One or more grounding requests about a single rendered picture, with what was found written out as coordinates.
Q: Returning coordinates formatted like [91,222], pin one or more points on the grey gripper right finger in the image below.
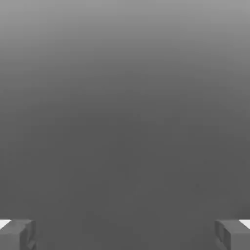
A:
[234,234]

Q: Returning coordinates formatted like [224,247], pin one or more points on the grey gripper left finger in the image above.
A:
[15,234]

